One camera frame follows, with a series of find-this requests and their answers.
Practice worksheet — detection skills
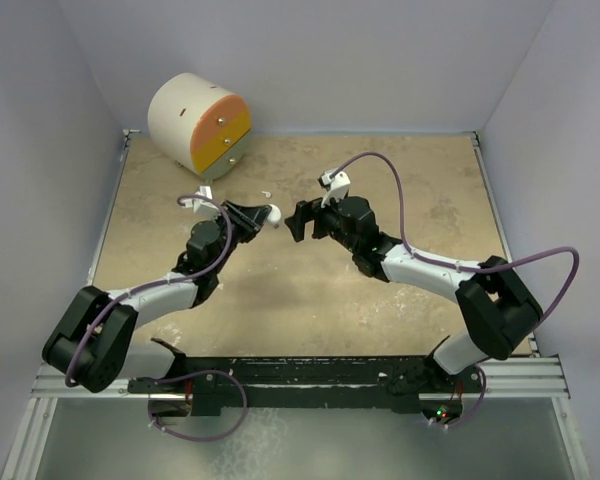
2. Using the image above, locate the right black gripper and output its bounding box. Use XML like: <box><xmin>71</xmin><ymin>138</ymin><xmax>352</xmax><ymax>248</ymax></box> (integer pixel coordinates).
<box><xmin>285</xmin><ymin>191</ymin><xmax>358</xmax><ymax>254</ymax></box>

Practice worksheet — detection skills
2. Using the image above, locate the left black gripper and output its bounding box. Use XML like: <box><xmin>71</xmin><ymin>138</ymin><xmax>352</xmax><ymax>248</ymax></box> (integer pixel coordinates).
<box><xmin>210</xmin><ymin>200</ymin><xmax>269</xmax><ymax>274</ymax></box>

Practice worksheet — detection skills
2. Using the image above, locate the white earbud charging case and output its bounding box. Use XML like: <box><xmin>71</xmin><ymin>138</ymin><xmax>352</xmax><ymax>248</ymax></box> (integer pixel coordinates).
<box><xmin>266</xmin><ymin>204</ymin><xmax>282</xmax><ymax>228</ymax></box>

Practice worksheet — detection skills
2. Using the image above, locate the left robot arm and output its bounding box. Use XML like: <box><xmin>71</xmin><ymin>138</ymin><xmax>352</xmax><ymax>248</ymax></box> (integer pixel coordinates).
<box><xmin>42</xmin><ymin>193</ymin><xmax>281</xmax><ymax>393</ymax></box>

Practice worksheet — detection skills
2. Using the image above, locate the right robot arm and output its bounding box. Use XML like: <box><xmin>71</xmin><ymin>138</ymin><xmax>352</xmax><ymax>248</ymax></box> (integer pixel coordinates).
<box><xmin>284</xmin><ymin>196</ymin><xmax>543</xmax><ymax>391</ymax></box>

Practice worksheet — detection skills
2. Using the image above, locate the round mini drawer cabinet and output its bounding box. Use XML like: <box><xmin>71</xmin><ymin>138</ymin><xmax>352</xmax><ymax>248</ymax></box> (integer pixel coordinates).
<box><xmin>147</xmin><ymin>73</ymin><xmax>252</xmax><ymax>181</ymax></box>

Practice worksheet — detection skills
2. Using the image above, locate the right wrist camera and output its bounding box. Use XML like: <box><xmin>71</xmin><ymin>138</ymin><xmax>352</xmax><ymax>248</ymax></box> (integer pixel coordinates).
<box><xmin>318</xmin><ymin>169</ymin><xmax>351</xmax><ymax>208</ymax></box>

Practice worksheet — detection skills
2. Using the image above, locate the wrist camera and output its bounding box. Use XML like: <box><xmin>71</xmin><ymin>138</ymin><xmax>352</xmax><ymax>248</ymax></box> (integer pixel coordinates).
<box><xmin>191</xmin><ymin>185</ymin><xmax>218</xmax><ymax>219</ymax></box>
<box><xmin>318</xmin><ymin>169</ymin><xmax>351</xmax><ymax>208</ymax></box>

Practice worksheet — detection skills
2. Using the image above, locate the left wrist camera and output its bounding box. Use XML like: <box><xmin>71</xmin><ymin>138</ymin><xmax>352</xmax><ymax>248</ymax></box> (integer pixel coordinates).
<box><xmin>191</xmin><ymin>185</ymin><xmax>218</xmax><ymax>219</ymax></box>

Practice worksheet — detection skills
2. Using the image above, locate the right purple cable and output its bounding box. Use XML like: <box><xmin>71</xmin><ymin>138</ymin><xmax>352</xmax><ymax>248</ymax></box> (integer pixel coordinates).
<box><xmin>329</xmin><ymin>152</ymin><xmax>580</xmax><ymax>430</ymax></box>

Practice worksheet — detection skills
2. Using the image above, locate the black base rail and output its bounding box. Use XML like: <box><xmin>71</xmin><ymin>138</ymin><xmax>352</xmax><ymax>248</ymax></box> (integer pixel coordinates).
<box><xmin>129</xmin><ymin>336</ymin><xmax>487</xmax><ymax>421</ymax></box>

